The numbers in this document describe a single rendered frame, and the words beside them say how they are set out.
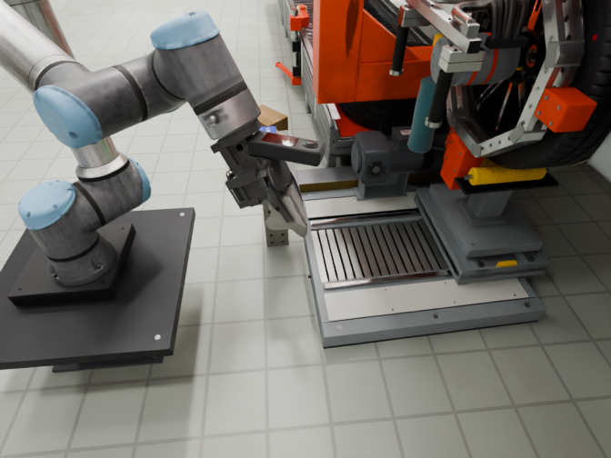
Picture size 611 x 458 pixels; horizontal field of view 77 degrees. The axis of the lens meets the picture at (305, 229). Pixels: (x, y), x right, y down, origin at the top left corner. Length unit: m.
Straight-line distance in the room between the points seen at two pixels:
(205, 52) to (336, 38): 1.07
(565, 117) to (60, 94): 0.99
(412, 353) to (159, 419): 0.87
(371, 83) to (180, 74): 1.21
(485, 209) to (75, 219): 1.41
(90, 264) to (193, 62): 0.87
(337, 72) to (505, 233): 0.91
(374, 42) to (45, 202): 1.25
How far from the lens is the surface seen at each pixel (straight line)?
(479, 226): 1.67
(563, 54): 1.11
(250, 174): 0.61
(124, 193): 1.27
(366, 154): 1.64
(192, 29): 0.59
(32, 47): 0.75
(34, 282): 1.45
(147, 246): 1.45
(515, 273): 1.71
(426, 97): 1.42
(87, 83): 0.66
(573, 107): 1.08
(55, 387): 1.63
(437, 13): 1.22
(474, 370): 1.54
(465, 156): 1.43
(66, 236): 1.26
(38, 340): 1.36
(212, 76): 0.59
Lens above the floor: 1.29
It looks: 45 degrees down
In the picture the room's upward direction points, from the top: straight up
